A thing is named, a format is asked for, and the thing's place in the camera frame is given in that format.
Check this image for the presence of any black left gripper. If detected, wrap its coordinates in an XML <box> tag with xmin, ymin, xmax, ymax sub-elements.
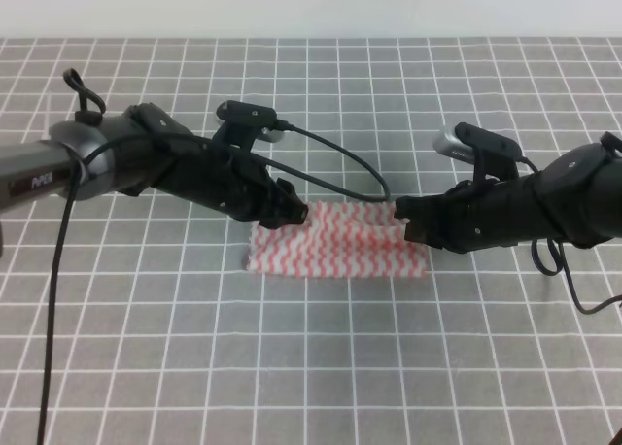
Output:
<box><xmin>152</xmin><ymin>142</ymin><xmax>308</xmax><ymax>229</ymax></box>

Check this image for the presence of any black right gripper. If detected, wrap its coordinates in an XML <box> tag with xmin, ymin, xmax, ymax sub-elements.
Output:
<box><xmin>395</xmin><ymin>177</ymin><xmax>554</xmax><ymax>254</ymax></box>

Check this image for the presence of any pink white wavy striped towel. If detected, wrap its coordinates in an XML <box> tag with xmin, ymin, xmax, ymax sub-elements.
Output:
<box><xmin>246</xmin><ymin>201</ymin><xmax>428</xmax><ymax>278</ymax></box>

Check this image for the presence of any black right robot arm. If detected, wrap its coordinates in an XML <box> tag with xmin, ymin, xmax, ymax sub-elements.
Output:
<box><xmin>394</xmin><ymin>132</ymin><xmax>621</xmax><ymax>254</ymax></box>

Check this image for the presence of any grey checked tablecloth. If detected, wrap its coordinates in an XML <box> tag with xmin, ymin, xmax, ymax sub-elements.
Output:
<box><xmin>1</xmin><ymin>38</ymin><xmax>621</xmax><ymax>444</ymax></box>

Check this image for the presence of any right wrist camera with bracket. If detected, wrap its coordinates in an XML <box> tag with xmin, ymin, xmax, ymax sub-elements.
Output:
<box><xmin>432</xmin><ymin>122</ymin><xmax>523</xmax><ymax>182</ymax></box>

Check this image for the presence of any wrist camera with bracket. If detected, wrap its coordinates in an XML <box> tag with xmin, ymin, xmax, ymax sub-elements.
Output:
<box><xmin>215</xmin><ymin>100</ymin><xmax>290</xmax><ymax>149</ymax></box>
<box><xmin>432</xmin><ymin>122</ymin><xmax>523</xmax><ymax>182</ymax></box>

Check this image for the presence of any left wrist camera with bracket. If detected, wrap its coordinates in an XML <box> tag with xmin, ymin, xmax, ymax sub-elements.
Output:
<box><xmin>215</xmin><ymin>100</ymin><xmax>290</xmax><ymax>149</ymax></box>

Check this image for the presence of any black left camera cable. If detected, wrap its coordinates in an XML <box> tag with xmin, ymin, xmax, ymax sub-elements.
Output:
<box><xmin>36</xmin><ymin>68</ymin><xmax>393</xmax><ymax>445</ymax></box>

